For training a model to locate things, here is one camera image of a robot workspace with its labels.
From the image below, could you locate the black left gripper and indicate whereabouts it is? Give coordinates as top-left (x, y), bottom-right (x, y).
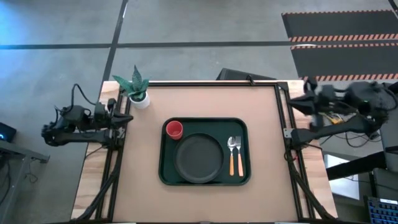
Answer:
top-left (93, 98), bottom-right (134, 127)

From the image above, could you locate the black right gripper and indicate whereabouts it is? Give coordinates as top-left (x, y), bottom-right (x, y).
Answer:
top-left (288, 83), bottom-right (346, 118)

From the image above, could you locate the orange-red plastic cup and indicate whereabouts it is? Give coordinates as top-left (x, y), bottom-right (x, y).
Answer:
top-left (165, 120), bottom-right (185, 141)

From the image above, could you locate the dark green plastic tray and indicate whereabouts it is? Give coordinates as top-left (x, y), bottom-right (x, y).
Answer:
top-left (158, 117), bottom-right (252, 187)

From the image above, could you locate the black round plate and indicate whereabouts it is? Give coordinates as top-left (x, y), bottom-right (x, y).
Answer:
top-left (173, 133), bottom-right (225, 184)

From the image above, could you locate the spoon with orange handle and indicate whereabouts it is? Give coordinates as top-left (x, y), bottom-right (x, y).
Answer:
top-left (226, 136), bottom-right (238, 177)

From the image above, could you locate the green plant in white pot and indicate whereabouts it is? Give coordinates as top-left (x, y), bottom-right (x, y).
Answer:
top-left (112, 64), bottom-right (151, 110)

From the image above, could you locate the black orange-striped floor mat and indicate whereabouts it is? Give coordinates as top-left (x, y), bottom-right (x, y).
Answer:
top-left (281, 9), bottom-right (398, 43)
top-left (290, 43), bottom-right (398, 83)

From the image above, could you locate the black flat panel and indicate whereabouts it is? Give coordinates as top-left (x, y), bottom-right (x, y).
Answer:
top-left (215, 67), bottom-right (278, 83)

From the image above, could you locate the black beam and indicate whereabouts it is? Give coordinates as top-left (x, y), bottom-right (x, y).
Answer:
top-left (326, 150), bottom-right (388, 182)

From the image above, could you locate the white box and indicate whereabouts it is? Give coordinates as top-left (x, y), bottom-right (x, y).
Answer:
top-left (323, 153), bottom-right (361, 201)

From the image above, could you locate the black box with blue light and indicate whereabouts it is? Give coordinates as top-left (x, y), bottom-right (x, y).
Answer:
top-left (0, 121), bottom-right (17, 144)

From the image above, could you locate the backlit keyboard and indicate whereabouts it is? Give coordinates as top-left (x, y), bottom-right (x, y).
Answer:
top-left (366, 196), bottom-right (398, 224)

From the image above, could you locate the black floor cable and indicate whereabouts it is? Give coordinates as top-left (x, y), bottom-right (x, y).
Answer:
top-left (333, 131), bottom-right (384, 149)

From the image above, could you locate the grey metal desk frame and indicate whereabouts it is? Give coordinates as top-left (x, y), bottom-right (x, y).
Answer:
top-left (0, 139), bottom-right (51, 224)

